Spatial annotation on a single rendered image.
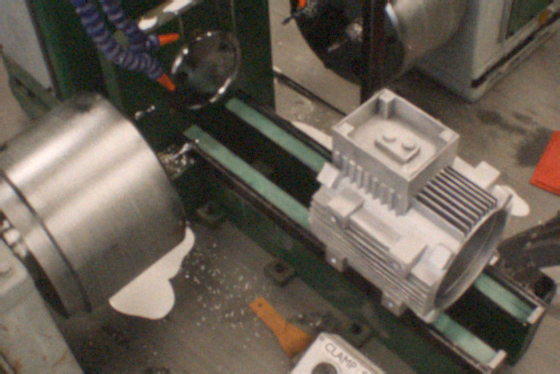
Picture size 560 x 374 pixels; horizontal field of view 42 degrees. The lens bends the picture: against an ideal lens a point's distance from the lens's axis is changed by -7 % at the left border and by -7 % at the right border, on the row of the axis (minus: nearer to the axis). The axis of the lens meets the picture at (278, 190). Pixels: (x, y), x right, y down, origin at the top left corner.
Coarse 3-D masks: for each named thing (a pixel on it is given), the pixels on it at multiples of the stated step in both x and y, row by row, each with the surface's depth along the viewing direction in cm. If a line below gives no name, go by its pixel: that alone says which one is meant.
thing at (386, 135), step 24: (360, 120) 96; (384, 120) 97; (408, 120) 96; (432, 120) 93; (336, 144) 94; (360, 144) 95; (384, 144) 93; (408, 144) 92; (432, 144) 94; (456, 144) 92; (360, 168) 93; (384, 168) 89; (432, 168) 90; (384, 192) 92; (408, 192) 88
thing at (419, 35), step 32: (320, 0) 121; (352, 0) 116; (416, 0) 114; (448, 0) 119; (320, 32) 127; (352, 32) 116; (384, 32) 115; (416, 32) 116; (448, 32) 124; (352, 64) 125; (384, 64) 120
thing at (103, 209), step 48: (96, 96) 96; (48, 144) 90; (96, 144) 91; (144, 144) 93; (0, 192) 87; (48, 192) 87; (96, 192) 89; (144, 192) 92; (48, 240) 87; (96, 240) 89; (144, 240) 94; (48, 288) 94; (96, 288) 92
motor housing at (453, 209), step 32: (320, 192) 98; (448, 192) 90; (480, 192) 90; (320, 224) 99; (352, 224) 95; (384, 224) 93; (416, 224) 91; (448, 224) 88; (480, 224) 89; (352, 256) 98; (384, 256) 93; (480, 256) 102; (384, 288) 98; (416, 288) 90; (448, 288) 101
